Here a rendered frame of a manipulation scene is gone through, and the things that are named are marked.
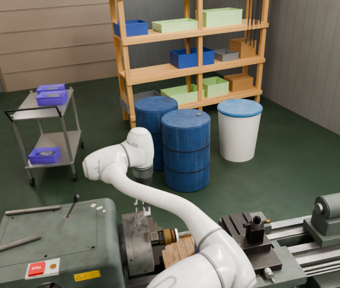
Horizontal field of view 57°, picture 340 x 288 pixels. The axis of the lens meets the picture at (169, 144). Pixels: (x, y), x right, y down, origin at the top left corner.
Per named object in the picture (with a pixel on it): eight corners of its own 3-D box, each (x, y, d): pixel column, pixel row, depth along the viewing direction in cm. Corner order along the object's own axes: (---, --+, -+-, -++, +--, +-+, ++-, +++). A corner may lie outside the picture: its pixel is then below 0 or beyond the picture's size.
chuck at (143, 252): (138, 288, 160) (131, 238, 148) (132, 247, 188) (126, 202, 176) (156, 284, 161) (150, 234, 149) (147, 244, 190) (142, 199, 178)
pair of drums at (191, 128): (180, 144, 490) (178, 90, 448) (218, 185, 391) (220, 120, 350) (134, 155, 467) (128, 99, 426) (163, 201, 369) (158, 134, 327)
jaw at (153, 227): (142, 233, 170) (139, 216, 179) (143, 239, 173) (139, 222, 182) (162, 230, 172) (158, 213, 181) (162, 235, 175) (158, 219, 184)
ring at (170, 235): (159, 238, 164) (176, 235, 166) (156, 226, 172) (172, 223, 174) (160, 251, 169) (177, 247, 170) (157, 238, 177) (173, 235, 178)
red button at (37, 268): (28, 278, 131) (27, 275, 130) (31, 267, 136) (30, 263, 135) (44, 275, 132) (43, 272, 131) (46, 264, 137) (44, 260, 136)
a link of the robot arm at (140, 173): (151, 154, 136) (152, 166, 139) (130, 158, 134) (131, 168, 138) (154, 167, 128) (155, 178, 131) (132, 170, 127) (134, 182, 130)
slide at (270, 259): (250, 276, 165) (250, 270, 162) (221, 221, 202) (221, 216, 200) (282, 269, 167) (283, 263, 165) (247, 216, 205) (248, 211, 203)
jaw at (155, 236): (144, 245, 165) (144, 243, 154) (142, 235, 167) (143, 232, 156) (164, 241, 167) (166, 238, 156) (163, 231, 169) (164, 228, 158)
